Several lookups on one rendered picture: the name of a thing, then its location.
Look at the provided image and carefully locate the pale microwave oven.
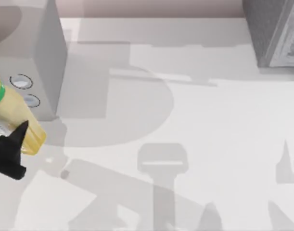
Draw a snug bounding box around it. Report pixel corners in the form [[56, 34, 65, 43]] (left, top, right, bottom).
[[0, 0, 68, 122]]

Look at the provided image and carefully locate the grey cabinet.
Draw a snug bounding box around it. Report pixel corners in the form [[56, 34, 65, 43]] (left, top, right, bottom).
[[242, 0, 294, 69]]

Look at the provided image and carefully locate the yellow bottle with green band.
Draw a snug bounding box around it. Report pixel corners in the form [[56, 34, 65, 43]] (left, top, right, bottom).
[[0, 65, 47, 157]]

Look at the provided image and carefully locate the small white microwave knob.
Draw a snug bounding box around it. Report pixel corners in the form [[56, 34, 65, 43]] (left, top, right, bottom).
[[23, 94, 41, 108]]

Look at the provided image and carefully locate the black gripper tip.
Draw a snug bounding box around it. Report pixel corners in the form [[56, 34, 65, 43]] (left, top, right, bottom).
[[0, 120, 30, 181]]

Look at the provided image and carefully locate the large white microwave knob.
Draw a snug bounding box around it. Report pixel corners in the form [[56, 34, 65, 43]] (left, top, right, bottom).
[[9, 74, 34, 91]]

